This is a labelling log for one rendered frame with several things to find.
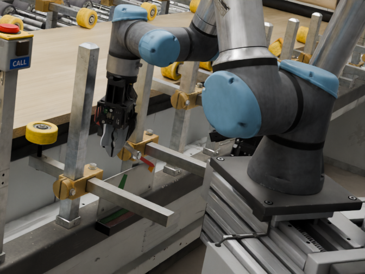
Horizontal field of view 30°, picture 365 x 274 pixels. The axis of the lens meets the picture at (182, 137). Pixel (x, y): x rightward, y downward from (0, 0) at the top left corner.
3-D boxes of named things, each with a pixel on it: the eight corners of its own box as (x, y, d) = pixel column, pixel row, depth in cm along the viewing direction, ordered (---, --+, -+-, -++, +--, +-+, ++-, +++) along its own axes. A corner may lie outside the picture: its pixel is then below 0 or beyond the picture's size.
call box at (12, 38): (31, 71, 137) (34, 33, 134) (5, 76, 131) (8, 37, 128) (5, 62, 140) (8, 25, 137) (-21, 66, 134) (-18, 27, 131)
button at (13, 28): (23, 36, 134) (24, 27, 133) (8, 37, 131) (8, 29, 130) (8, 30, 136) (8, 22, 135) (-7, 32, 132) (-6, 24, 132)
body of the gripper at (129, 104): (92, 125, 156) (99, 75, 151) (104, 114, 164) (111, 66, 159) (124, 132, 155) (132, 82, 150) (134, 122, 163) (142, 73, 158)
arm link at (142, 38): (197, 33, 144) (169, 20, 152) (153, 32, 137) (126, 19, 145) (191, 69, 147) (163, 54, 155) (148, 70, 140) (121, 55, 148)
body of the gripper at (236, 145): (256, 173, 170) (265, 129, 166) (226, 162, 174) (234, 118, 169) (268, 166, 176) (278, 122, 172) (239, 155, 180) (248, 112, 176)
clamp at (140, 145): (156, 151, 195) (159, 135, 193) (129, 163, 184) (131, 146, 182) (140, 145, 198) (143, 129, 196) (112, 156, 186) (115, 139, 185)
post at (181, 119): (176, 192, 217) (202, 45, 200) (170, 195, 214) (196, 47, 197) (167, 188, 218) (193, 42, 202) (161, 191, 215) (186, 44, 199)
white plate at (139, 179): (152, 188, 200) (158, 157, 197) (98, 216, 179) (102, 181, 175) (151, 188, 200) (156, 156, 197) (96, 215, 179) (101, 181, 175)
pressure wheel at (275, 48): (275, 60, 304) (289, 50, 300) (268, 62, 297) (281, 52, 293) (268, 49, 305) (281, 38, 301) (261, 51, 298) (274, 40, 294)
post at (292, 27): (274, 135, 278) (300, 19, 261) (270, 136, 275) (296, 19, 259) (266, 132, 279) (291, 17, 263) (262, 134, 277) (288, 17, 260)
